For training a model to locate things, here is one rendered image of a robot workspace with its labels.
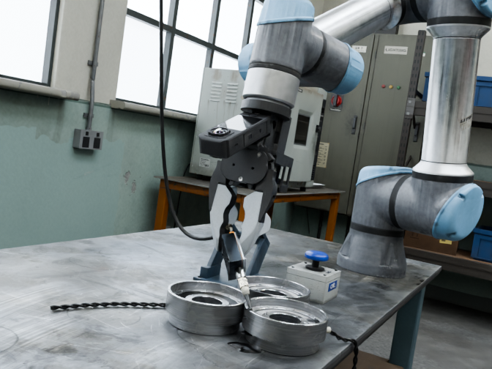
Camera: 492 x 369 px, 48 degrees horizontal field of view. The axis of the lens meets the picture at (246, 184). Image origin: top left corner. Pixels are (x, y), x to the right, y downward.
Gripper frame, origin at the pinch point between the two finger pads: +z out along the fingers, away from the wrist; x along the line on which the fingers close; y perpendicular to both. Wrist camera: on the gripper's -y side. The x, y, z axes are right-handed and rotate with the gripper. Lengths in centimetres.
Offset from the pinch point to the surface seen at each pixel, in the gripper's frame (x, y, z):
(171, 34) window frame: 165, 180, -92
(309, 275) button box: -5.2, 19.1, 3.2
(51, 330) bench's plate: 9.0, -19.6, 12.6
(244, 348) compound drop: -9.0, -7.3, 10.5
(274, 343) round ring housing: -11.8, -5.6, 9.3
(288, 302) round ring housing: -9.0, 3.1, 5.7
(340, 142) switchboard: 120, 368, -74
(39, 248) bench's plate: 39.9, 4.8, 9.6
